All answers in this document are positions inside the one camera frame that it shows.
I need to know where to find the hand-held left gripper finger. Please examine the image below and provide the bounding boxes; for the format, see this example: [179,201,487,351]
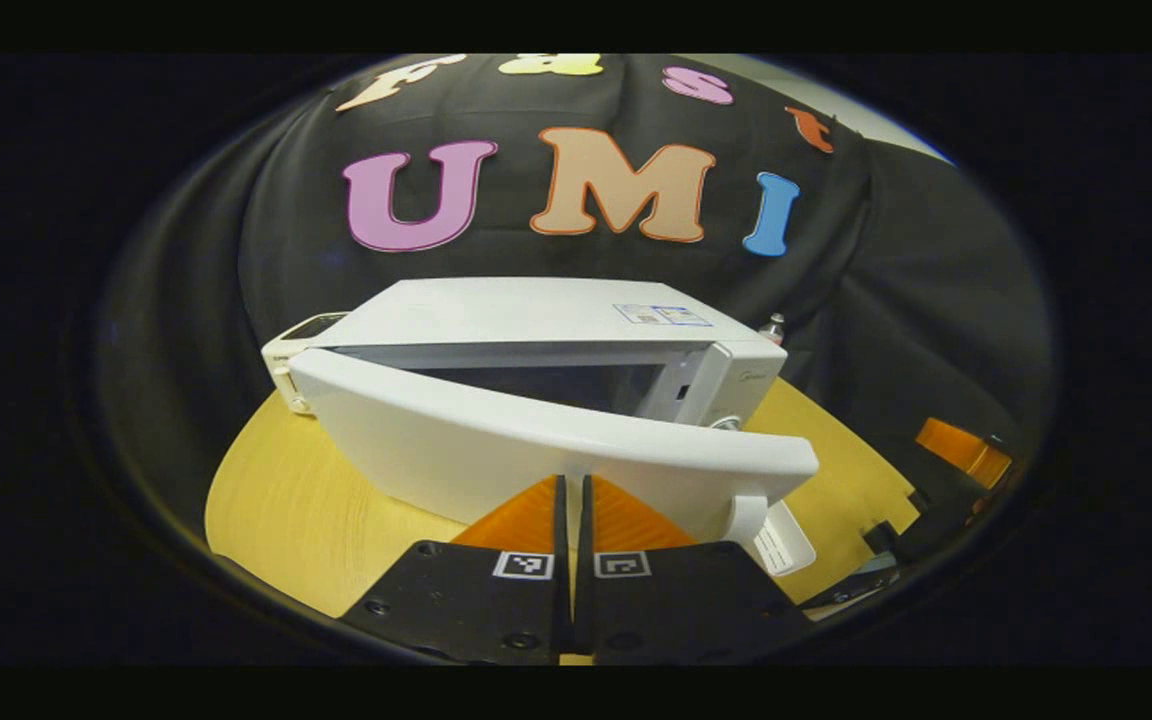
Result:
[339,474,572,667]
[575,474,819,667]

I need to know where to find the white microwave oven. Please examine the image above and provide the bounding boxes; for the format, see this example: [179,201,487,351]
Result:
[261,277,822,550]

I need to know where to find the small white ribbed tray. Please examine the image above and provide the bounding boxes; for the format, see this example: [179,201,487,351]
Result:
[750,499,818,578]

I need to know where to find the black backdrop cloth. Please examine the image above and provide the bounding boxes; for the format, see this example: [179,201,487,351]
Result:
[96,55,1055,561]

